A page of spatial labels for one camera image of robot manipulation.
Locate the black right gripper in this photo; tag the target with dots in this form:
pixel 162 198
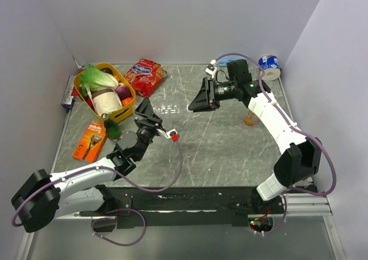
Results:
pixel 206 100

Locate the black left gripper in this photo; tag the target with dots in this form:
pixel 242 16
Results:
pixel 149 119

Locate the orange juice plastic bottle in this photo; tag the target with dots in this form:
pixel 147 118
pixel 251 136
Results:
pixel 250 118

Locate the clear plastic water bottle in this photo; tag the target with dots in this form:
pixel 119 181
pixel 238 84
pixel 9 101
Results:
pixel 167 109

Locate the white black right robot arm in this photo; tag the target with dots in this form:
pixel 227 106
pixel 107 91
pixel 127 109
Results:
pixel 300 155

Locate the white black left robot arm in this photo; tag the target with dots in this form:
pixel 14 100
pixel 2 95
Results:
pixel 42 195

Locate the green glass bottle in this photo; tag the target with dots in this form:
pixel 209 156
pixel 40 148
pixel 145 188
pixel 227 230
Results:
pixel 112 129

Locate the orange toy fruit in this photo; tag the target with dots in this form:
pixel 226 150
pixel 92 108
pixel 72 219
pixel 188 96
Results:
pixel 127 101

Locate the purple toy onion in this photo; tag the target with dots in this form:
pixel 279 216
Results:
pixel 123 92

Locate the red snack bag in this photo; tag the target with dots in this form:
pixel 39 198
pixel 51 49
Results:
pixel 145 76

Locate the cream brown toy mushroom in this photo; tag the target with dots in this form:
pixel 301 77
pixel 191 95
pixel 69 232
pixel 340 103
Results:
pixel 106 101

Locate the yellow plastic basket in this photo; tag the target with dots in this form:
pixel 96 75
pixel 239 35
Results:
pixel 119 115

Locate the blue tissue pack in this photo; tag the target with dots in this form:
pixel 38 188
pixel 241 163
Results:
pixel 224 61

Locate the orange razor package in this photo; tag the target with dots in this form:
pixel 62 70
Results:
pixel 91 143

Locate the green toy cabbage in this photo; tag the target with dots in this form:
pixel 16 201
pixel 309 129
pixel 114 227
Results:
pixel 96 80

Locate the blue wrapped toilet roll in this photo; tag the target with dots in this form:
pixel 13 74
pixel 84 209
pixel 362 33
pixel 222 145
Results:
pixel 270 65

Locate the purple white box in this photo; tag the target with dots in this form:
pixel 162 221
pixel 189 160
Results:
pixel 67 100

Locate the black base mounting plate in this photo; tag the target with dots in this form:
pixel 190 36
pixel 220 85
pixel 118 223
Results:
pixel 130 219

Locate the aluminium frame rail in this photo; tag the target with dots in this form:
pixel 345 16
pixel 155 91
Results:
pixel 307 204

